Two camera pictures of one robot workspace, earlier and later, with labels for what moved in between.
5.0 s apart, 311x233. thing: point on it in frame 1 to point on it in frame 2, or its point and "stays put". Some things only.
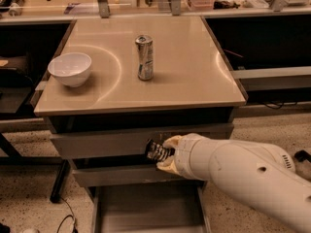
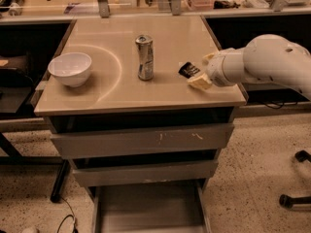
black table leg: (57, 190) stays put
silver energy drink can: (144, 49) stays put
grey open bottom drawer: (165, 207) stays put
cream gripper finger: (169, 164) to (201, 81)
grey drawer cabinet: (118, 82) stays put
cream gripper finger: (173, 142) to (205, 58)
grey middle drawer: (148, 174) stays put
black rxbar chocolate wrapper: (155, 149) to (188, 70)
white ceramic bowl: (72, 69) stays put
